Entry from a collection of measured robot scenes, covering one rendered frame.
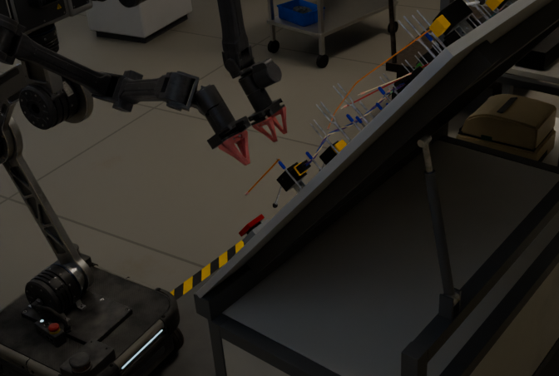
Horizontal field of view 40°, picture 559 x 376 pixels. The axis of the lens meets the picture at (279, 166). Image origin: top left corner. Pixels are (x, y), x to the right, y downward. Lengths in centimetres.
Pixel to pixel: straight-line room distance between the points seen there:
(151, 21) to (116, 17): 27
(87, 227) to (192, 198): 54
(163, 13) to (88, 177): 222
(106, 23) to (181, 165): 223
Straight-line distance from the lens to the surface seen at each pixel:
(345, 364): 183
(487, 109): 284
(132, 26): 609
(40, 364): 284
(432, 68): 121
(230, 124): 177
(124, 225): 386
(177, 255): 358
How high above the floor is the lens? 208
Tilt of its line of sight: 30 degrees down
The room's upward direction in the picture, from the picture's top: 4 degrees counter-clockwise
